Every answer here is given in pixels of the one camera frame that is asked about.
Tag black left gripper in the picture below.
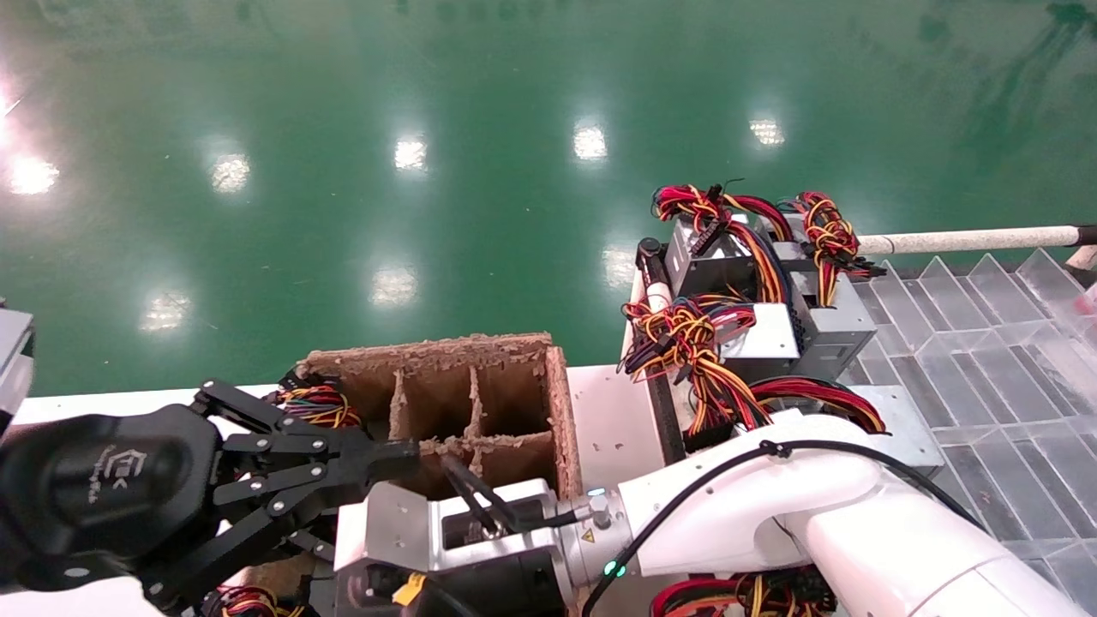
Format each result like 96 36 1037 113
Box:
0 380 421 614

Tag gray left wrist camera box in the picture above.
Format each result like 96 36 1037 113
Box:
0 308 37 434

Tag black cart frame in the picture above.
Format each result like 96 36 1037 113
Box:
647 373 688 468

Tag gray right wrist camera box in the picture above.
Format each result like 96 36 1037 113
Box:
333 478 562 577

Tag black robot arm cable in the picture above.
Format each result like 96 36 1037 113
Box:
583 440 986 617

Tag brown cardboard divider box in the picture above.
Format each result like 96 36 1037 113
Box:
249 332 585 601

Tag clear acrylic divider tray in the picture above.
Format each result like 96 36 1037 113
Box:
836 249 1097 592

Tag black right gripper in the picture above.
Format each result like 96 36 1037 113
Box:
313 548 575 617

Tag gray wrist camera box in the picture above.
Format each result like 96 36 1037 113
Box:
333 478 562 577
0 308 37 434

